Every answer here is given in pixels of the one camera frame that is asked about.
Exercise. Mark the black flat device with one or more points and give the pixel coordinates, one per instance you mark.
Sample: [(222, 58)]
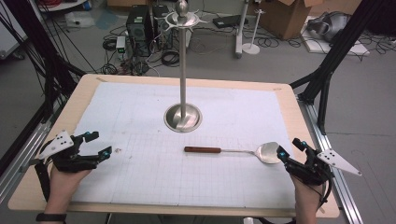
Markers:
[(229, 21)]

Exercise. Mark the grey metal clamp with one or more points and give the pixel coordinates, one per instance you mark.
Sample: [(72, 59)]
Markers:
[(29, 164)]

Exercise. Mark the white power adapter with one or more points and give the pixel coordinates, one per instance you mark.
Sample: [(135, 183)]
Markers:
[(120, 43)]

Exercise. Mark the white grid mat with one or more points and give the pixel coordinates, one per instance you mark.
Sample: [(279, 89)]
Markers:
[(140, 174)]

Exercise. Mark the metal utensil stand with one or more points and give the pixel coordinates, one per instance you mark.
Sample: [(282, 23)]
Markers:
[(182, 77)]

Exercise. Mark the black wristband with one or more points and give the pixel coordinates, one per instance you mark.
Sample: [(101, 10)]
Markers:
[(51, 217)]

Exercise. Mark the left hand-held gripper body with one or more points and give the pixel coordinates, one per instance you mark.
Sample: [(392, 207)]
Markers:
[(57, 143)]

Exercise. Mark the grey bag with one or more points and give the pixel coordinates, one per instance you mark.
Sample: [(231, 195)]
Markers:
[(330, 26)]

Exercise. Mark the clear plastic bag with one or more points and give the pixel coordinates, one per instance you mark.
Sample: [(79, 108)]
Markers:
[(79, 19)]

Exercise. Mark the black metal frame stand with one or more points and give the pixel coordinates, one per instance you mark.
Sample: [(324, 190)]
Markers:
[(46, 62), (330, 59)]

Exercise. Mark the small white stand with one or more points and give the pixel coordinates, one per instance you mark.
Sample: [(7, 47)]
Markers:
[(252, 46)]

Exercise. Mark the white flat board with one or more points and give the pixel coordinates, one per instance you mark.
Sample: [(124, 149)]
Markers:
[(358, 49)]

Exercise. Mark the aluminium rail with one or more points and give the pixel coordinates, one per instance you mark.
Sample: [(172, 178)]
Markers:
[(18, 161), (342, 193)]

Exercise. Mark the white post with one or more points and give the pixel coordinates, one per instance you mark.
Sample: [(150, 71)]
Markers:
[(240, 31)]

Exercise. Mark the person's right hand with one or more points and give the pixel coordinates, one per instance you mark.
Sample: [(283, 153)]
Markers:
[(306, 194)]

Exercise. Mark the black computer tower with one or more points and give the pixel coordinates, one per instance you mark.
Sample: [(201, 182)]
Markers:
[(139, 29)]

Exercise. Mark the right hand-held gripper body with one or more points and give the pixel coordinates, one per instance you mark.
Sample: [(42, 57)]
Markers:
[(314, 169)]

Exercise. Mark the person's left hand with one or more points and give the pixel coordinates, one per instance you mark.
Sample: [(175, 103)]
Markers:
[(63, 183)]

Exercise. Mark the cardboard box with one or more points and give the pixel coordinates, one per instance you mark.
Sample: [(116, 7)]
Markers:
[(286, 18)]

